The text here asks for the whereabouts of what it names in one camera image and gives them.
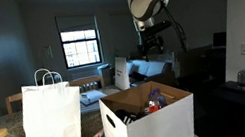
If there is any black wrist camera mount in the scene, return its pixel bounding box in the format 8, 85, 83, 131
138, 18, 175, 39

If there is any wooden chair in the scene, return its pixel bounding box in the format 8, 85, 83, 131
68, 73, 106, 96
3, 91, 26, 115

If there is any small white printed bag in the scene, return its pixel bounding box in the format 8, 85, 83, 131
110, 55, 133, 92

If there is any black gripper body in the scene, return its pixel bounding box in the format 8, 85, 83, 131
138, 29, 174, 56

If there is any dark sofa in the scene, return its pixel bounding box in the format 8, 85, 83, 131
125, 53, 178, 93

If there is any clear Fiji water bottle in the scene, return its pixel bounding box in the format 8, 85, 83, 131
146, 86, 169, 113

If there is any wall thermostat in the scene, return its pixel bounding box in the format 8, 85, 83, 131
43, 44, 55, 61

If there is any window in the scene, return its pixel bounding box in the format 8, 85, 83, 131
59, 26, 103, 70

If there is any big white cardboard box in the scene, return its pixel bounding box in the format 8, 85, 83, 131
95, 74, 202, 137

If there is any white handled paper bag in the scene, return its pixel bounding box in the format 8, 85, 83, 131
11, 62, 89, 137

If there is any white roller blind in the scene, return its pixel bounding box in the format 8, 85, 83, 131
55, 9, 99, 37

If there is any dark computer monitor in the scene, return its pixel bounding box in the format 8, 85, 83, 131
211, 30, 230, 49

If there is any light paper stack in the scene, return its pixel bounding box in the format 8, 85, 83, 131
78, 87, 109, 108

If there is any navy striped Adidas jacket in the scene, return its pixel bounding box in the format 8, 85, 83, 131
114, 103, 153, 127

